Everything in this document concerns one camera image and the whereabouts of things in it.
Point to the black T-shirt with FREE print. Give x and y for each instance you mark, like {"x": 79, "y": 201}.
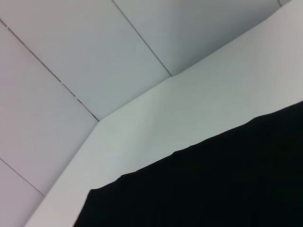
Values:
{"x": 201, "y": 189}

